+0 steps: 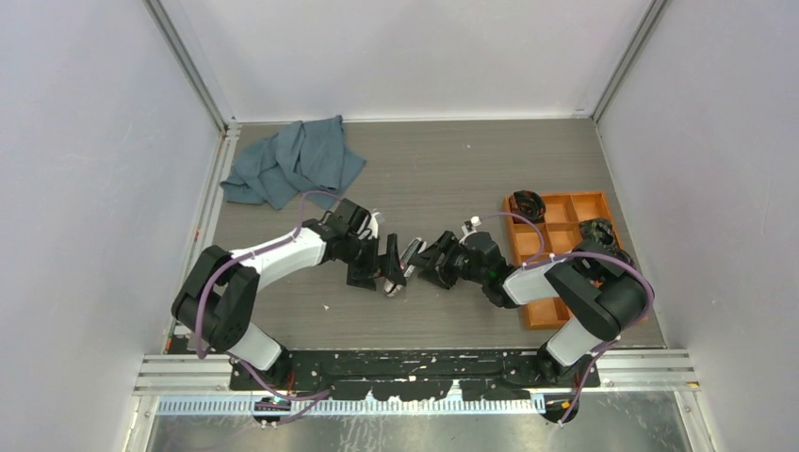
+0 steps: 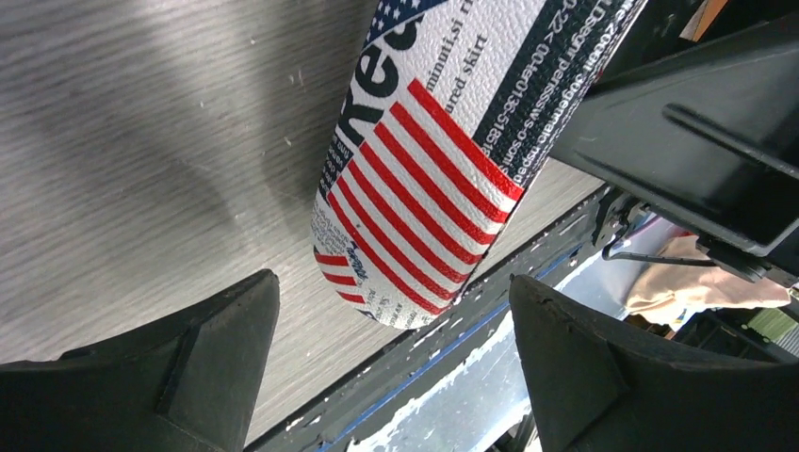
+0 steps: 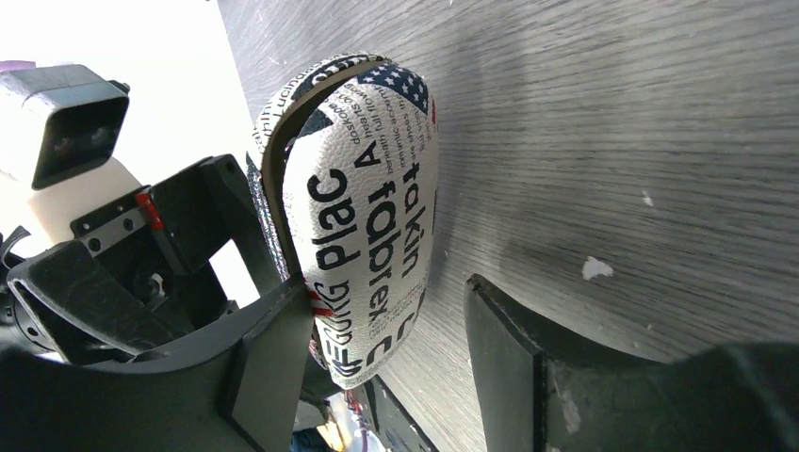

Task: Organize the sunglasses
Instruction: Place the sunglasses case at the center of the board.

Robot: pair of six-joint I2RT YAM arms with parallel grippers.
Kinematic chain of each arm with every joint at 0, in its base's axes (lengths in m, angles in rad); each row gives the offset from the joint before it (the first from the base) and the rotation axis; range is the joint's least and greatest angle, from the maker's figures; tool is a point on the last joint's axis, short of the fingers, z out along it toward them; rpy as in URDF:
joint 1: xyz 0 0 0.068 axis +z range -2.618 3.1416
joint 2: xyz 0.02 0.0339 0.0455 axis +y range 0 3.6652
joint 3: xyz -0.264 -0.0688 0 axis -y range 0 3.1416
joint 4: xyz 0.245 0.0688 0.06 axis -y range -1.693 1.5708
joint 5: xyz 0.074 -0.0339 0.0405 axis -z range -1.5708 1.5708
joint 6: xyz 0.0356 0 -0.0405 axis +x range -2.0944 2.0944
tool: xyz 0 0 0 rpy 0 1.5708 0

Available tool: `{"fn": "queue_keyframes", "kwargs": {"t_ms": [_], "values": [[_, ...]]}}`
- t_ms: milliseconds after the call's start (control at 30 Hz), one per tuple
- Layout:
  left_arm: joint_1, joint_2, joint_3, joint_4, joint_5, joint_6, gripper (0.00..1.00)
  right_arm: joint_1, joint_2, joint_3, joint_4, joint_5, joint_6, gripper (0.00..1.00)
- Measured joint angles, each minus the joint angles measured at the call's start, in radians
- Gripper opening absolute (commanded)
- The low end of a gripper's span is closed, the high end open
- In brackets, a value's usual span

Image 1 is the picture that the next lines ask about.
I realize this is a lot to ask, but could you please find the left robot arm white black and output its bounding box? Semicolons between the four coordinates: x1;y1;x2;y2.
171;199;407;390

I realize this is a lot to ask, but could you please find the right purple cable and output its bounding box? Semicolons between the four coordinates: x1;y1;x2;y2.
471;212;657;426

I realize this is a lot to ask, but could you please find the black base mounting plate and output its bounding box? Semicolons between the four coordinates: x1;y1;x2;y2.
230;348;600;401

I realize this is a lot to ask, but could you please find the camouflage rolled belt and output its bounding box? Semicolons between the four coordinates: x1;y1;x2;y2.
579;218;622;250

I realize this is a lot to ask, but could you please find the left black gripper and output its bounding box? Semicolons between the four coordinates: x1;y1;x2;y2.
340;233;404;291

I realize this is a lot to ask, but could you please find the orange compartment tray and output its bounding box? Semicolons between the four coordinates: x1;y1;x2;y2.
502;191;649;331

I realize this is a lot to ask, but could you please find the crumpled grey-blue cloth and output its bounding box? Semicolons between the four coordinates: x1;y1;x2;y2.
220;116;367;210

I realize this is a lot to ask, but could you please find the white slotted cable duct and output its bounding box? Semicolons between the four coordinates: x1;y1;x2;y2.
156;396;546;416

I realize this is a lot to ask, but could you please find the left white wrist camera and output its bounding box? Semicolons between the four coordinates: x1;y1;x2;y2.
362;210;383;239

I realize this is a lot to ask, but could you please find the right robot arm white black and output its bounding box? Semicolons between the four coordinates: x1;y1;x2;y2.
410;232;654;387

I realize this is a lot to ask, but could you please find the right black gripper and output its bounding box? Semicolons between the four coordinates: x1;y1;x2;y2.
408;230;488;289

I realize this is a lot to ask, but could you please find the patterned glasses case tan lining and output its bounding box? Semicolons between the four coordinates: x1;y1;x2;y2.
383;237;427;298

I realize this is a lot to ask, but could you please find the brown black rolled belt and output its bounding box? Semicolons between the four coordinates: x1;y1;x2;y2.
509;190;546;224

